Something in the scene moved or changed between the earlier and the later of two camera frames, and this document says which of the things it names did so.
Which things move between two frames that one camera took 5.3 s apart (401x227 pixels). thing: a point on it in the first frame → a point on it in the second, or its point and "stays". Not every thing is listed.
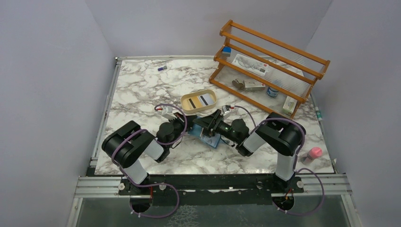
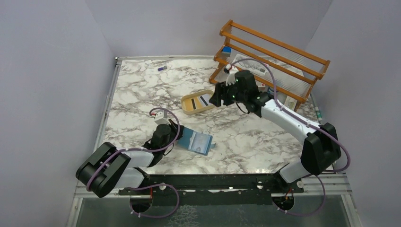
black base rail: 209,190 stays
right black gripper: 211,122 → 216,99
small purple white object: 161,68 stays
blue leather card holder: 197,129 → 196,142
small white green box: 289,105 stays
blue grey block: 226,51 stays
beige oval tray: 197,101 stays
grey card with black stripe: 205,99 stays
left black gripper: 189,123 → 175,127
